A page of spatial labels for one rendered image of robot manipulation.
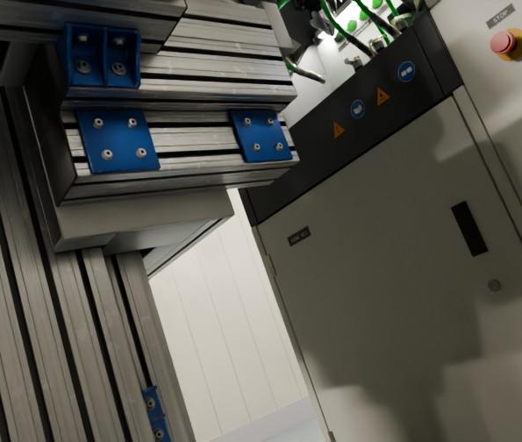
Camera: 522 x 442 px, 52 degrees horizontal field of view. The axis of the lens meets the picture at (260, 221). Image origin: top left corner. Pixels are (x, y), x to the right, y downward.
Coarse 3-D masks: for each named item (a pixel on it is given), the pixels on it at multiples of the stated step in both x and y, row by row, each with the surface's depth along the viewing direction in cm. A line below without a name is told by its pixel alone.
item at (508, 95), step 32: (448, 0) 95; (480, 0) 91; (512, 0) 87; (448, 32) 96; (480, 32) 92; (480, 64) 92; (512, 64) 88; (480, 96) 93; (512, 96) 89; (512, 128) 89; (512, 160) 90
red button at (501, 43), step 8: (504, 32) 85; (512, 32) 87; (520, 32) 86; (496, 40) 86; (504, 40) 85; (512, 40) 84; (520, 40) 86; (496, 48) 86; (504, 48) 85; (512, 48) 87; (520, 48) 86; (504, 56) 89; (512, 56) 88
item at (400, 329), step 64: (448, 128) 98; (320, 192) 125; (384, 192) 111; (448, 192) 100; (320, 256) 127; (384, 256) 113; (448, 256) 101; (512, 256) 92; (320, 320) 130; (384, 320) 115; (448, 320) 103; (512, 320) 93; (320, 384) 132; (384, 384) 117; (448, 384) 104; (512, 384) 94
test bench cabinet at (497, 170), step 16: (464, 96) 95; (464, 112) 95; (480, 128) 93; (480, 144) 94; (496, 160) 92; (496, 176) 92; (512, 192) 90; (512, 208) 91; (256, 240) 145; (272, 288) 142; (288, 320) 139; (304, 368) 136; (320, 416) 134
